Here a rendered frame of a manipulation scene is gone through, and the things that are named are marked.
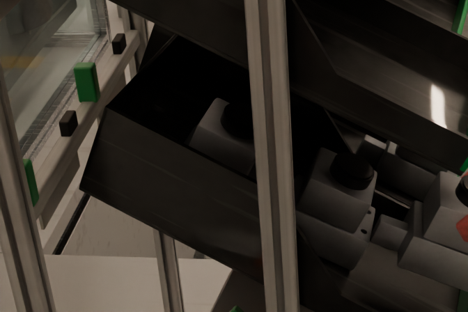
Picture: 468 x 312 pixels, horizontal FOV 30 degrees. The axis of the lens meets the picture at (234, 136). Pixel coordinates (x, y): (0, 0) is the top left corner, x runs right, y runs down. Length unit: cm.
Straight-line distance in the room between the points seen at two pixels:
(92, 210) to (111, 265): 30
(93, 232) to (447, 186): 105
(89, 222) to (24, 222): 99
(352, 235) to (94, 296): 67
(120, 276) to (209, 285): 13
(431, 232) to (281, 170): 14
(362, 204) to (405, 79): 9
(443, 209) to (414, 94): 8
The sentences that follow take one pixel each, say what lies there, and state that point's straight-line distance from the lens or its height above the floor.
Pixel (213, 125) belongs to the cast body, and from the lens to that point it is 60.
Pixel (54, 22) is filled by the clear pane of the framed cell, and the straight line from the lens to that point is 172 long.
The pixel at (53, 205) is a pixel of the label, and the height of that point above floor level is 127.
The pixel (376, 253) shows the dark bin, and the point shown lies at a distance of 67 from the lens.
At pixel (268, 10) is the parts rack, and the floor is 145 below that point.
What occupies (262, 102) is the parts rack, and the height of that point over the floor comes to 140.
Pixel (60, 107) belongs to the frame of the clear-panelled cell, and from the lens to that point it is 170.
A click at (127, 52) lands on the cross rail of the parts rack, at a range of 80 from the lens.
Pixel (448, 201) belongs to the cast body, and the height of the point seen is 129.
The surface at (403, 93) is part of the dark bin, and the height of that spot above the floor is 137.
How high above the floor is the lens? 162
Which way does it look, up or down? 29 degrees down
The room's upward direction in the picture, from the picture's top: 5 degrees counter-clockwise
